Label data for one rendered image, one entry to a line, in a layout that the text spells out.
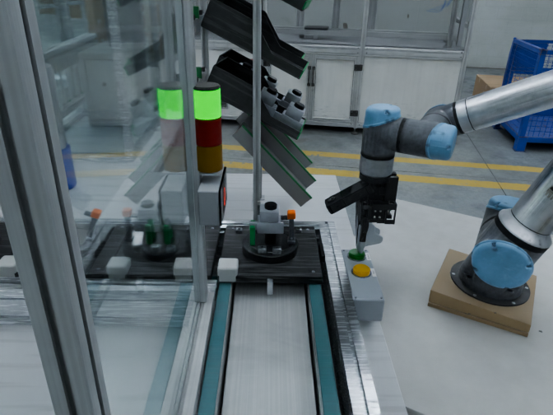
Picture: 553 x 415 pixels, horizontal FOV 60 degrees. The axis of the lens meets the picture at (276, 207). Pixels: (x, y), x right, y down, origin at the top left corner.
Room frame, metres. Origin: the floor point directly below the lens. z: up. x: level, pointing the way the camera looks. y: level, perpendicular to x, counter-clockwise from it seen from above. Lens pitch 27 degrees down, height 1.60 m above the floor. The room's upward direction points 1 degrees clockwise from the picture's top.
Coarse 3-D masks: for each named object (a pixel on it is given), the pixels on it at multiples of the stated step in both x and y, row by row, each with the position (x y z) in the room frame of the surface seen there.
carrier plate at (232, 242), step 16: (224, 240) 1.07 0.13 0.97; (240, 240) 1.07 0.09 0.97; (304, 240) 1.08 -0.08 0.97; (224, 256) 1.00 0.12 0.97; (240, 256) 1.00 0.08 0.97; (304, 256) 1.00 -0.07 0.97; (240, 272) 0.93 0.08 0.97; (256, 272) 0.93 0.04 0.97; (272, 272) 0.93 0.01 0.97; (288, 272) 0.93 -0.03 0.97; (304, 272) 0.94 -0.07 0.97; (320, 272) 0.94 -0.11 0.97
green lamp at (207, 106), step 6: (216, 90) 0.83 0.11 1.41; (198, 96) 0.82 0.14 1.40; (204, 96) 0.82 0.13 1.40; (210, 96) 0.82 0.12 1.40; (216, 96) 0.83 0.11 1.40; (198, 102) 0.82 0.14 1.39; (204, 102) 0.82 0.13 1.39; (210, 102) 0.82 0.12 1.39; (216, 102) 0.83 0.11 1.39; (198, 108) 0.82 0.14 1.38; (204, 108) 0.82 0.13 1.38; (210, 108) 0.82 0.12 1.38; (216, 108) 0.83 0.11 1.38; (198, 114) 0.82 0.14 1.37; (204, 114) 0.82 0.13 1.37; (210, 114) 0.82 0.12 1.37; (216, 114) 0.83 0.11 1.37
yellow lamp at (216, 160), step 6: (198, 150) 0.82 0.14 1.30; (204, 150) 0.82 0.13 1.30; (210, 150) 0.82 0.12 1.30; (216, 150) 0.83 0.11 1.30; (198, 156) 0.83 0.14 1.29; (204, 156) 0.82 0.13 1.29; (210, 156) 0.82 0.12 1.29; (216, 156) 0.83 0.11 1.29; (198, 162) 0.83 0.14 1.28; (204, 162) 0.82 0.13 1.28; (210, 162) 0.82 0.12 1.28; (216, 162) 0.83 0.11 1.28; (222, 162) 0.84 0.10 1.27; (198, 168) 0.83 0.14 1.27; (204, 168) 0.82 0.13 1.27; (210, 168) 0.82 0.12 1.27; (216, 168) 0.83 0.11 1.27; (222, 168) 0.84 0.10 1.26
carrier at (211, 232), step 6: (210, 228) 1.13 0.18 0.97; (216, 228) 1.13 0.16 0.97; (210, 234) 1.10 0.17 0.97; (216, 234) 1.10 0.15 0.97; (210, 240) 1.07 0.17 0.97; (216, 240) 1.07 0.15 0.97; (210, 246) 1.04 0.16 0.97; (216, 246) 1.05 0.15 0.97; (210, 252) 1.01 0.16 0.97; (216, 252) 1.04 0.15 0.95; (210, 258) 0.99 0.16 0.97; (210, 264) 0.96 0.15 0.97; (210, 270) 0.93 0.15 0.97; (210, 276) 0.91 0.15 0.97
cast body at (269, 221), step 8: (264, 208) 1.03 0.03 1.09; (272, 208) 1.02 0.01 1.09; (264, 216) 1.01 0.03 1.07; (272, 216) 1.01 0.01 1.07; (280, 216) 1.05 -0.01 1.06; (256, 224) 1.03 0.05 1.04; (264, 224) 1.01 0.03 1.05; (272, 224) 1.01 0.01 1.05; (280, 224) 1.01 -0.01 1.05; (264, 232) 1.01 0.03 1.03; (272, 232) 1.01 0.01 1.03; (280, 232) 1.01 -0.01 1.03
